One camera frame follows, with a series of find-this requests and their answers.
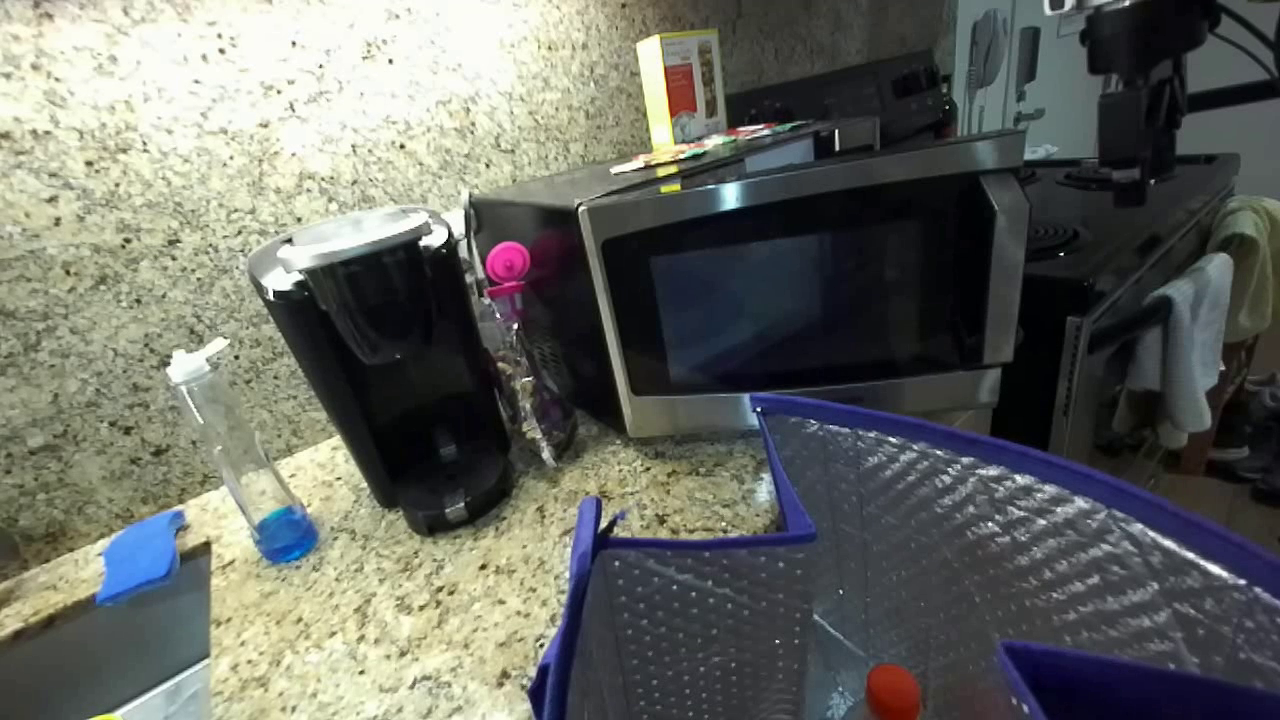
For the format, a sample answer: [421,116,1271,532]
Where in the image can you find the black coffee maker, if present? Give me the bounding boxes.
[248,202,519,540]

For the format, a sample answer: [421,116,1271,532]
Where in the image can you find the pink reusable coffee filter cup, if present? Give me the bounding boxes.
[482,238,539,319]

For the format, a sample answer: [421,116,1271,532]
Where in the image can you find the white yellow red carton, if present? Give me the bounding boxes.
[632,30,731,155]

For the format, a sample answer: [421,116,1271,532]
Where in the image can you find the black stove oven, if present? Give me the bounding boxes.
[991,150,1246,465]

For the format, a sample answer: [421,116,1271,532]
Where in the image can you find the clear plastic bag dark contents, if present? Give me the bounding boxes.
[463,195,584,471]

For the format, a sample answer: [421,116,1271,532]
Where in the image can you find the black boxy appliance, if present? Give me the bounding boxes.
[724,48,956,154]

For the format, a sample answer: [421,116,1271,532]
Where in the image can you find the clear bottle with blue base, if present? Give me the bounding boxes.
[164,336,326,568]

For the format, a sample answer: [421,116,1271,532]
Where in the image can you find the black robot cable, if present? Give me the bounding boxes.
[1204,0,1280,81]

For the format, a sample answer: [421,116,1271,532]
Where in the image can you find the pale yellow hanging towel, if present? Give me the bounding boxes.
[1209,195,1280,349]

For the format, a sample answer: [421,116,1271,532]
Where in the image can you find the dark shoes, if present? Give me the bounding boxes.
[1204,375,1280,509]

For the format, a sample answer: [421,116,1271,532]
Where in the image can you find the blue insulated bag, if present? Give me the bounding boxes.
[530,389,1280,720]

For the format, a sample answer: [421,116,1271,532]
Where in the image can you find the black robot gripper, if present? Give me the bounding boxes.
[1082,0,1222,208]

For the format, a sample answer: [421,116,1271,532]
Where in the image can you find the black flat box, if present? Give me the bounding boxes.
[0,537,217,720]

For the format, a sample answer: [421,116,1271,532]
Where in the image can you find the white hanging towel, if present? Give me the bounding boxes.
[1120,251,1242,451]

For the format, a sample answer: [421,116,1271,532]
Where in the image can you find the flat colourful booklet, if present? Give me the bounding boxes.
[610,116,845,181]

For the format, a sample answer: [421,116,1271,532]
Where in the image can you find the white tall appliance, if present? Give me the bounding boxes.
[948,0,1109,166]

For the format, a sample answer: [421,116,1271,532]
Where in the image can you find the stainless steel microwave oven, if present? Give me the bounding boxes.
[463,129,1032,443]

